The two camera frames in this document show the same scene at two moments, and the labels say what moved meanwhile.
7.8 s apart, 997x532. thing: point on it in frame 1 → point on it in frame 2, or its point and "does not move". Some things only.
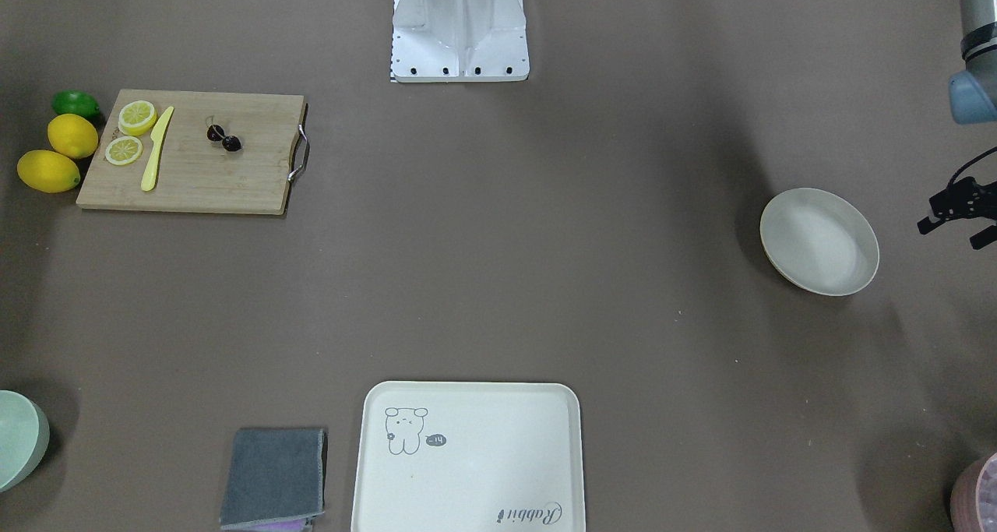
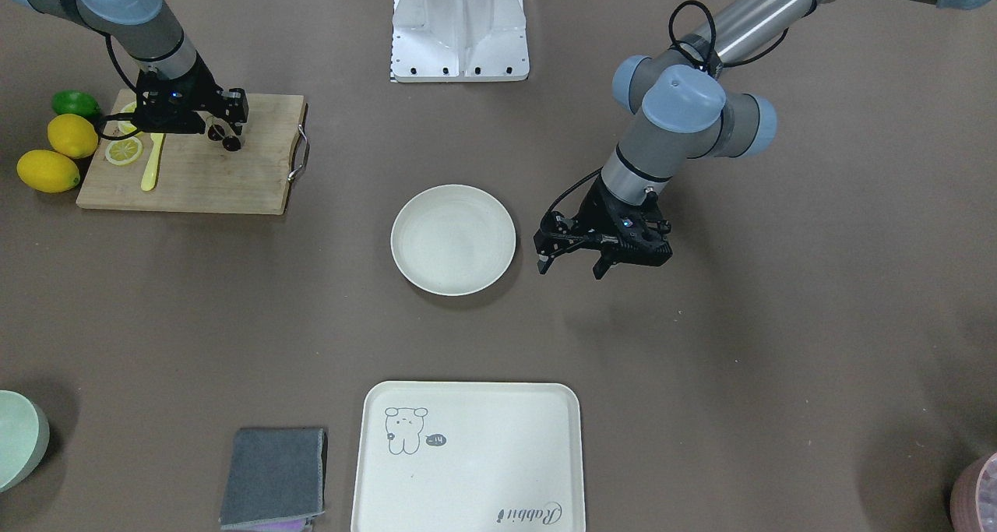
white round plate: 819,241 → 453,240
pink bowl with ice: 974,497 does not move
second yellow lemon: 47,171 does not move
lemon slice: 137,118 does not move
